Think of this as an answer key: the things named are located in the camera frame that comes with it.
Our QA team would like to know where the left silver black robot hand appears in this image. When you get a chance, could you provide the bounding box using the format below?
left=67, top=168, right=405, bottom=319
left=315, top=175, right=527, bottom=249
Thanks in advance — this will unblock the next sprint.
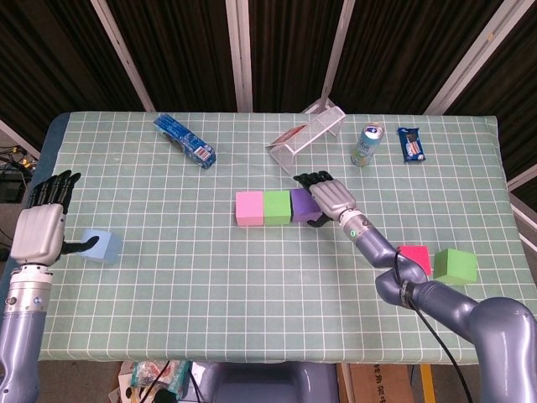
left=8, top=170, right=101, bottom=266

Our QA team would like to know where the white wire mesh basket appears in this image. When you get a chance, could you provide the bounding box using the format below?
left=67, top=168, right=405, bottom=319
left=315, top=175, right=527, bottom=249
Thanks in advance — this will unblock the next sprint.
left=265, top=105, right=347, bottom=174

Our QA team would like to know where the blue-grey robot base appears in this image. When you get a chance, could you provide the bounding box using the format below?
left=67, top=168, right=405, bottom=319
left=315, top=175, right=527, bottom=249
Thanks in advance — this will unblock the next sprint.
left=209, top=361, right=340, bottom=403

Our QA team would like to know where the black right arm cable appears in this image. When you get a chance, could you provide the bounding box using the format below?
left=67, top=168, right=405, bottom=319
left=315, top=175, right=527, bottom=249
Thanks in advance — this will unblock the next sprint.
left=394, top=249, right=469, bottom=403

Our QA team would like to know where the tangled cable bundle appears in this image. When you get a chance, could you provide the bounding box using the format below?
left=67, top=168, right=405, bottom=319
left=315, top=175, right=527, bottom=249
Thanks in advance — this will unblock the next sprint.
left=0, top=144, right=37, bottom=174

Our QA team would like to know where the red card in basket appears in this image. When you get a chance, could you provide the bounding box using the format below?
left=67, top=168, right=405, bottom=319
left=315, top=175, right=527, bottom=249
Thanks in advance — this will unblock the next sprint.
left=271, top=124, right=306, bottom=146

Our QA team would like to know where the white metal frame post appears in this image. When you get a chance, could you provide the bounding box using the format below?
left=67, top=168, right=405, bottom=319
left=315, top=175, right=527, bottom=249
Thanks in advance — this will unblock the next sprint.
left=0, top=118, right=42, bottom=160
left=422, top=0, right=528, bottom=115
left=225, top=0, right=254, bottom=113
left=506, top=163, right=537, bottom=190
left=301, top=0, right=357, bottom=115
left=90, top=0, right=157, bottom=113
left=509, top=195, right=537, bottom=249

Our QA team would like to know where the yellow bar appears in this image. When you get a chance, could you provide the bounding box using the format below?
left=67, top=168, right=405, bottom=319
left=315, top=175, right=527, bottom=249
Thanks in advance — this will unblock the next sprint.
left=420, top=363, right=435, bottom=403

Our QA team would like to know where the black pleated curtain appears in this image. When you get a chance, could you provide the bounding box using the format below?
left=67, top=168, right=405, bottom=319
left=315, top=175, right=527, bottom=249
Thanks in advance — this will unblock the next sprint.
left=0, top=0, right=537, bottom=198

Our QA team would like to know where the green checked tablecloth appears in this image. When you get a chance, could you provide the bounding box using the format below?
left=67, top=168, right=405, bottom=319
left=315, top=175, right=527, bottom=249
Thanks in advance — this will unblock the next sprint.
left=35, top=111, right=536, bottom=364

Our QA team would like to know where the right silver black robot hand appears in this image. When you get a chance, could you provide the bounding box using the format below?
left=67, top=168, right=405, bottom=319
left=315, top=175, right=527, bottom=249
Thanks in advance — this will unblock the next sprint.
left=292, top=170, right=357, bottom=228

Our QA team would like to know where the thin black hanging cable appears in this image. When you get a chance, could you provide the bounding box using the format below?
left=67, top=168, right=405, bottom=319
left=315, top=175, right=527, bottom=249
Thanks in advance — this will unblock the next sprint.
left=142, top=359, right=171, bottom=398

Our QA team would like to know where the red foam cube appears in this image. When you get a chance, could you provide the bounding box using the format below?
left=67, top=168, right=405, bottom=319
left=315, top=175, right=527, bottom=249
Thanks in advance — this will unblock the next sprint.
left=397, top=245, right=433, bottom=277

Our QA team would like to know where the green white drink can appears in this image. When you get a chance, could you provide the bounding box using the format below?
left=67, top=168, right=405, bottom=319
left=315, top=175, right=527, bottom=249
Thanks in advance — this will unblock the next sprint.
left=351, top=122, right=386, bottom=169

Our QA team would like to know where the long blue cookie box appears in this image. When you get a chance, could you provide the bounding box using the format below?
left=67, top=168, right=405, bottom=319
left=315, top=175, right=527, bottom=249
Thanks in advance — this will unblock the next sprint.
left=153, top=113, right=218, bottom=170

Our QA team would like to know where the purple foam cube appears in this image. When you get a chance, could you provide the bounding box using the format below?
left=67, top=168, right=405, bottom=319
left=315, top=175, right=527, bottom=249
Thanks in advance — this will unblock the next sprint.
left=289, top=188, right=324, bottom=223

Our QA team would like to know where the black box device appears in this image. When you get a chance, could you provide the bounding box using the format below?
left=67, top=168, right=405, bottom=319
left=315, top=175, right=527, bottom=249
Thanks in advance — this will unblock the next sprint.
left=0, top=175, right=27, bottom=205

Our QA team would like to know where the white printed bag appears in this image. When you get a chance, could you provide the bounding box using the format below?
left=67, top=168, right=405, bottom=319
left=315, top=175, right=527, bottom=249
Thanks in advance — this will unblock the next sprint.
left=109, top=361, right=139, bottom=403

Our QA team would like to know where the green foam cube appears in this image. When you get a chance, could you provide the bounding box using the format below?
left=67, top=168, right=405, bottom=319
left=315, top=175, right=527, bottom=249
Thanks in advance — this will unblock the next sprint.
left=263, top=190, right=293, bottom=227
left=432, top=247, right=479, bottom=287

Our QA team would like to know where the brown cardboard box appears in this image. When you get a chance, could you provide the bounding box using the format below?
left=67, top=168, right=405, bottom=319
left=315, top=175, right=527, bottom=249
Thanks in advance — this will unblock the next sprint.
left=347, top=363, right=423, bottom=403

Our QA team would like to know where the dark blue cookie packet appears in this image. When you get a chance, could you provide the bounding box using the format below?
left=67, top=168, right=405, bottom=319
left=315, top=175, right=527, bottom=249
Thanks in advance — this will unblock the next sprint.
left=397, top=127, right=428, bottom=165

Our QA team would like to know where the light blue foam cube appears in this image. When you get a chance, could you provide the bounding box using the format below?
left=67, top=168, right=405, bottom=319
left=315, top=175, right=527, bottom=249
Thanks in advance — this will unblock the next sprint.
left=79, top=228, right=124, bottom=265

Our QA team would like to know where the pink foam cube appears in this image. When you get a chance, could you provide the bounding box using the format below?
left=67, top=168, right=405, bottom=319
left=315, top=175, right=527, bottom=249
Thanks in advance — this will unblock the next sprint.
left=235, top=191, right=265, bottom=228

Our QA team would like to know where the teal snack bag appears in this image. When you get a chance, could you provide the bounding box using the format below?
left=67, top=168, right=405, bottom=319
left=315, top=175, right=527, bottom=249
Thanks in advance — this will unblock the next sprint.
left=130, top=360, right=192, bottom=400

